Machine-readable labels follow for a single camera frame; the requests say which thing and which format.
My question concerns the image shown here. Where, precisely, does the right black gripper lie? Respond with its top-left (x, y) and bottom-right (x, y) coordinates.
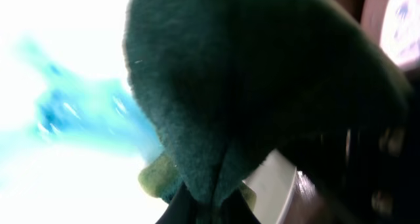
top-left (282, 86), bottom-right (419, 223)

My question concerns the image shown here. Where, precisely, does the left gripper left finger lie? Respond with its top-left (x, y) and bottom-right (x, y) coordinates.
top-left (156, 183), bottom-right (198, 224)

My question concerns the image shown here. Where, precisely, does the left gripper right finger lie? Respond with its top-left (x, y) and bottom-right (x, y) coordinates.
top-left (221, 189), bottom-right (261, 224)

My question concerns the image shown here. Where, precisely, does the green yellow scrubbing sponge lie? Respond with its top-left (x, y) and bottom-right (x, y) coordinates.
top-left (124, 0), bottom-right (412, 223)

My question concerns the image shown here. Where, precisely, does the white plate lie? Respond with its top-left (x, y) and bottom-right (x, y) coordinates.
top-left (1, 0), bottom-right (181, 196)
top-left (360, 0), bottom-right (419, 72)

